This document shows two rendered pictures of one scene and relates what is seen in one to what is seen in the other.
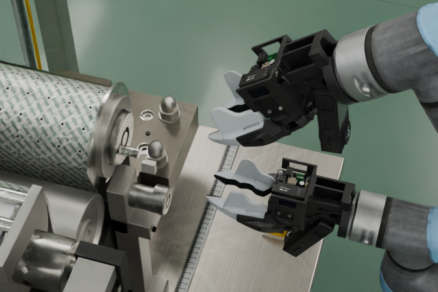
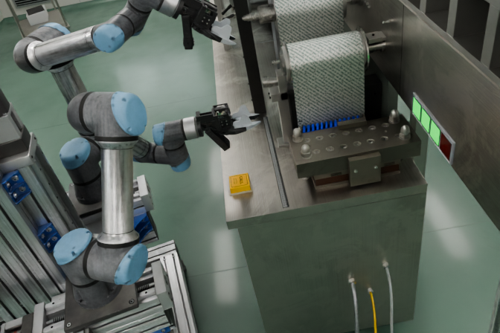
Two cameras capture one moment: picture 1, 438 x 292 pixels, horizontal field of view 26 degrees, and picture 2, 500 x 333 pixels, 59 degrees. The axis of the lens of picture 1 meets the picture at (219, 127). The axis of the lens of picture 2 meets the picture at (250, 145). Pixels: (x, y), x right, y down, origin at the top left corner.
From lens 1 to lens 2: 2.08 m
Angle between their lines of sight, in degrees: 91
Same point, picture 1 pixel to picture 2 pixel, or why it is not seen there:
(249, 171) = (244, 120)
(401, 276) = not seen: hidden behind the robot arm
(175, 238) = (286, 160)
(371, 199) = (188, 120)
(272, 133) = not seen: hidden behind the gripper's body
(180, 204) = (292, 171)
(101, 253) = not seen: outside the picture
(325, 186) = (208, 118)
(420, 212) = (168, 124)
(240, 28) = not seen: outside the picture
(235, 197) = (243, 108)
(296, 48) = (196, 4)
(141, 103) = (324, 154)
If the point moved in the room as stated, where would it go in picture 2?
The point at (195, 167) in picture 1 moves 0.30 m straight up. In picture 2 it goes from (297, 187) to (286, 114)
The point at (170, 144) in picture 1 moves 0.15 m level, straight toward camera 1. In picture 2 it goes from (296, 146) to (274, 125)
